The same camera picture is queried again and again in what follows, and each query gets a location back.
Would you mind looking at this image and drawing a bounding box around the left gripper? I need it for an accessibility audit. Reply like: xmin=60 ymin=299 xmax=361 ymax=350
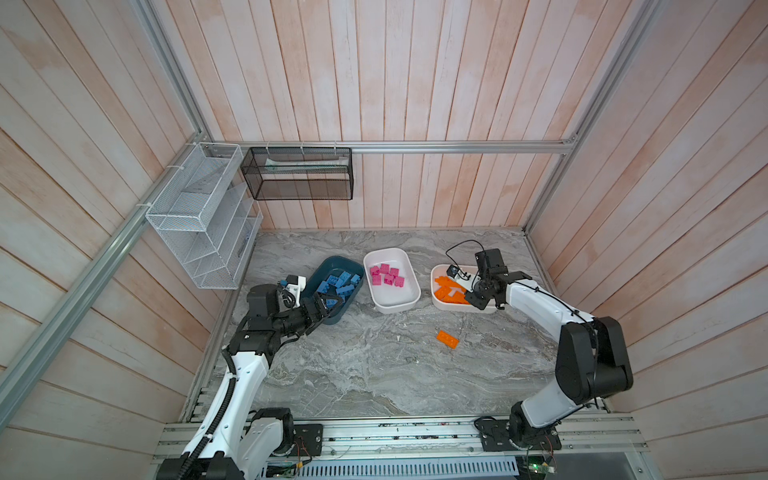
xmin=272 ymin=291 xmax=343 ymax=337

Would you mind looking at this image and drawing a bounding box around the blue lego double brick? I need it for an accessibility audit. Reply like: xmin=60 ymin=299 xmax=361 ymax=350
xmin=336 ymin=285 xmax=356 ymax=296

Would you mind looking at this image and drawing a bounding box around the long orange technic lego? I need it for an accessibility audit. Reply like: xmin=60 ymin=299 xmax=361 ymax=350
xmin=434 ymin=276 xmax=461 ymax=288

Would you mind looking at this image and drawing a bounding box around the orange lego plate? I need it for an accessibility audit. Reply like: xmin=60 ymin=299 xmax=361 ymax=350
xmin=436 ymin=330 xmax=459 ymax=349
xmin=434 ymin=287 xmax=453 ymax=303

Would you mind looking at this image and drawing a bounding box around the orange lego bottom plate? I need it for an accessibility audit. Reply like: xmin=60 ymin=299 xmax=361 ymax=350
xmin=436 ymin=330 xmax=459 ymax=349

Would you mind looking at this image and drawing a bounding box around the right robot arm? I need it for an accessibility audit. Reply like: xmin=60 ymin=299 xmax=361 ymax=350
xmin=465 ymin=249 xmax=634 ymax=450

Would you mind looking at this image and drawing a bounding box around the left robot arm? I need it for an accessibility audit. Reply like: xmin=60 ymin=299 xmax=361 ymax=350
xmin=156 ymin=276 xmax=345 ymax=479

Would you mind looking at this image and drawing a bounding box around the dark teal plastic bin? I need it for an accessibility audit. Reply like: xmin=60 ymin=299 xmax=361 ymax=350
xmin=301 ymin=256 xmax=365 ymax=325

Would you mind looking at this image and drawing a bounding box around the right white plastic bin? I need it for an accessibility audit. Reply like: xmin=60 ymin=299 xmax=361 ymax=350
xmin=430 ymin=264 xmax=495 ymax=314

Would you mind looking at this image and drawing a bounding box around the white plastic bin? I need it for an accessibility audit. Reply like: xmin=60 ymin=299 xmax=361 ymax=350
xmin=363 ymin=248 xmax=421 ymax=314
xmin=430 ymin=264 xmax=495 ymax=314

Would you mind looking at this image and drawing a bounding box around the middle white plastic bin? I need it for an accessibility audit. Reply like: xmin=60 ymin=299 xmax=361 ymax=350
xmin=363 ymin=248 xmax=421 ymax=314

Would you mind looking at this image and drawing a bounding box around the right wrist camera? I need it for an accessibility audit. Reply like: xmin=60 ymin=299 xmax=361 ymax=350
xmin=446 ymin=264 xmax=476 ymax=290

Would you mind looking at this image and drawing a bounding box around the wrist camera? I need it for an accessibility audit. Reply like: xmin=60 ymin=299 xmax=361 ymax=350
xmin=278 ymin=275 xmax=307 ymax=309
xmin=446 ymin=264 xmax=476 ymax=290

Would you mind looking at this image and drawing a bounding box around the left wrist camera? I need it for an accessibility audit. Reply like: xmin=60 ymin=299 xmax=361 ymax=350
xmin=278 ymin=275 xmax=307 ymax=309

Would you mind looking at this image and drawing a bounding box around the black wire mesh basket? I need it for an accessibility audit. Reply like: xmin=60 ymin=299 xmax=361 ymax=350
xmin=240 ymin=146 xmax=354 ymax=201

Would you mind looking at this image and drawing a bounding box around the white wire mesh shelf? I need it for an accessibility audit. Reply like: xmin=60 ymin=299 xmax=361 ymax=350
xmin=146 ymin=143 xmax=263 ymax=290

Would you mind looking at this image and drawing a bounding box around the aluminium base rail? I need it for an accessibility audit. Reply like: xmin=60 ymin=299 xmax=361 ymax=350
xmin=149 ymin=415 xmax=649 ymax=480

